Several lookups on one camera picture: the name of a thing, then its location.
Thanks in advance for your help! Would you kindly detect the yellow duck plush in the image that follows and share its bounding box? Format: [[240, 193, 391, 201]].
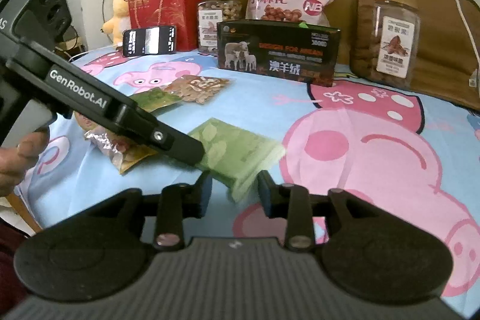
[[101, 0, 131, 47]]

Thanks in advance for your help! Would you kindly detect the black wool product box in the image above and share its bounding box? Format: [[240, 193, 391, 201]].
[[217, 19, 341, 87]]

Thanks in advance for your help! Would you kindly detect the red gift box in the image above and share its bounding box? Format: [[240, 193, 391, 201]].
[[128, 0, 202, 51]]

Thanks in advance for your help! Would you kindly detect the brown peanut snack packet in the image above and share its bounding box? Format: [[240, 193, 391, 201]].
[[163, 75, 230, 104]]

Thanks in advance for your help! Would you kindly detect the cashew jar gold lid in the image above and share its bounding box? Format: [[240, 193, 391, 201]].
[[197, 0, 242, 54]]

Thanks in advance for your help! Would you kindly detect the pig cartoon bedsheet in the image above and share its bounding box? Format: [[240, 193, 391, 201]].
[[16, 51, 479, 317]]

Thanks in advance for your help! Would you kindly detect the person's left hand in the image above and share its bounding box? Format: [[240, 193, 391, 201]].
[[0, 127, 50, 197]]

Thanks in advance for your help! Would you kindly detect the small green snack packet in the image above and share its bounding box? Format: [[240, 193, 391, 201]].
[[130, 88, 182, 113]]

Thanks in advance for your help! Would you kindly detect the red orange snack packet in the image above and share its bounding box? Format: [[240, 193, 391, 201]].
[[84, 126, 156, 175]]

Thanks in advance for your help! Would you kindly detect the black phone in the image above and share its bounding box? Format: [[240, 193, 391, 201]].
[[122, 25, 176, 58]]

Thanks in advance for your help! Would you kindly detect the brown cushion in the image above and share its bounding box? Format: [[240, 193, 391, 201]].
[[350, 0, 479, 110]]

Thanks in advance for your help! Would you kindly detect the nut jar brown label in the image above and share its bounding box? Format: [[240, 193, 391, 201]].
[[369, 0, 421, 90]]

